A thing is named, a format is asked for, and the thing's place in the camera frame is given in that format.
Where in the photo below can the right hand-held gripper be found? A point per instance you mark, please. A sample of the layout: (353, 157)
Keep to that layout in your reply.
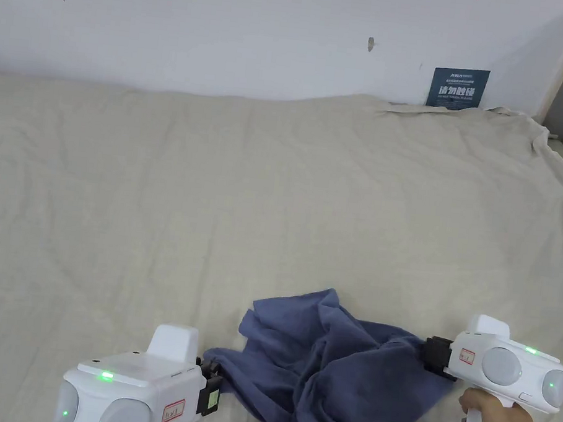
(505, 367)

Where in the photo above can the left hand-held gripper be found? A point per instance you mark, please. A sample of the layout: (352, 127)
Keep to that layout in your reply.
(145, 382)

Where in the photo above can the dark blue shirt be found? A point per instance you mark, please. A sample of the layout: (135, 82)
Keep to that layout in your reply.
(331, 370)

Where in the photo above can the bed with beige sheet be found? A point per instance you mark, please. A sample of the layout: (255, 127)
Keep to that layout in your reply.
(163, 199)

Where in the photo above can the dark blue sign card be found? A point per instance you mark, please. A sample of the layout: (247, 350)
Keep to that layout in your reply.
(458, 88)

